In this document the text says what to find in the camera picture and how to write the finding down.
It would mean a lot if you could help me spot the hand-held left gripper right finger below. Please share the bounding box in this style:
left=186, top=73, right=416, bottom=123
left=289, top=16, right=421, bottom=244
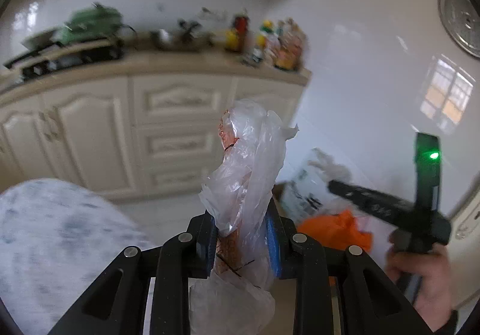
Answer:
left=268, top=207, right=432, bottom=335

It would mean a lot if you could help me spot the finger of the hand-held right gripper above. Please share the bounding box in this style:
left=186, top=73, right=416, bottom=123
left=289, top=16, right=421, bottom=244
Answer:
left=328, top=179, right=379, bottom=210

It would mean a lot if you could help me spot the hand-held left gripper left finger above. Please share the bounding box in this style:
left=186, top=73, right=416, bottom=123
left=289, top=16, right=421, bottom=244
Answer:
left=49, top=213, right=218, bottom=335

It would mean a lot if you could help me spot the orange plastic bag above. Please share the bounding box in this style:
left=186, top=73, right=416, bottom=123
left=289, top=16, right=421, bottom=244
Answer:
left=298, top=209, right=374, bottom=257

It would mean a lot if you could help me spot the clear plastic bag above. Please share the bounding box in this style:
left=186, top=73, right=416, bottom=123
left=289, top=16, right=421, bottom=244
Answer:
left=189, top=98, right=299, bottom=335

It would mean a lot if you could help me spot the person's right hand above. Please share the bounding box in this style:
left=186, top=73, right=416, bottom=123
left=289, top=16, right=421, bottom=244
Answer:
left=386, top=243, right=456, bottom=330

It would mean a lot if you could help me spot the white printed plastic bag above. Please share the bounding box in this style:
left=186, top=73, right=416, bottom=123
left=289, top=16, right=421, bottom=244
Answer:
left=281, top=149, right=351, bottom=225

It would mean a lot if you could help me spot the cream door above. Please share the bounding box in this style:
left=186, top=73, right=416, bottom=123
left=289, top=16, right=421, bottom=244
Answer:
left=448, top=192, right=480, bottom=307

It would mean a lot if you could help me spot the cream carved drawer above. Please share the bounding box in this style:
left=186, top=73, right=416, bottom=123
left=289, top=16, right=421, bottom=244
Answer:
left=133, top=78, right=233, bottom=123
left=144, top=168, right=214, bottom=193
left=137, top=125, right=226, bottom=167

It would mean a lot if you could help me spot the amber oil bottle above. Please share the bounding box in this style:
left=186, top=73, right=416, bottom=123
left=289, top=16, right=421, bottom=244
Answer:
left=275, top=18, right=308, bottom=71

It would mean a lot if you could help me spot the slim condiment bottle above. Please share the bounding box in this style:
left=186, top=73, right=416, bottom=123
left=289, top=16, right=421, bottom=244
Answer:
left=268, top=22, right=282, bottom=65

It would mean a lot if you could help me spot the green cap condiment bottle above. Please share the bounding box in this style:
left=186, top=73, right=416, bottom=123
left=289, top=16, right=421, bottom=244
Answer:
left=253, top=20, right=271, bottom=63

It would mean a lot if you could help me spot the dark sauce bottle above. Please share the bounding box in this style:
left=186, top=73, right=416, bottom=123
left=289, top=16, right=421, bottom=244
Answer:
left=232, top=12, right=250, bottom=52

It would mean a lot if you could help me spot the steel mixing bowl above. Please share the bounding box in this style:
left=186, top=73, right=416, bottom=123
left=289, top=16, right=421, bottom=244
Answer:
left=150, top=20, right=214, bottom=50

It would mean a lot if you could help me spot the black glass hob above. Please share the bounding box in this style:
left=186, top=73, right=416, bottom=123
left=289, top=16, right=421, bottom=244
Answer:
left=20, top=46, right=124, bottom=80

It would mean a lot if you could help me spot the wooden board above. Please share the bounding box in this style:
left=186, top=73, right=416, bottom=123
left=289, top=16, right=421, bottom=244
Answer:
left=22, top=38, right=113, bottom=62

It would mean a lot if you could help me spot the black portable stove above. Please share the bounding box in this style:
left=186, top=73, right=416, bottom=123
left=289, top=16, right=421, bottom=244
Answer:
left=4, top=40, right=64, bottom=69

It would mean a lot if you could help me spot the green electric pot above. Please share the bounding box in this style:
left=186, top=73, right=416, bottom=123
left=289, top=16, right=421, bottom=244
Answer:
left=60, top=5, right=124, bottom=45

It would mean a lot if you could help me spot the steel wok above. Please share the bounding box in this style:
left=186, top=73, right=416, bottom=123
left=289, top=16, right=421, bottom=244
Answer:
left=20, top=29, right=62, bottom=50

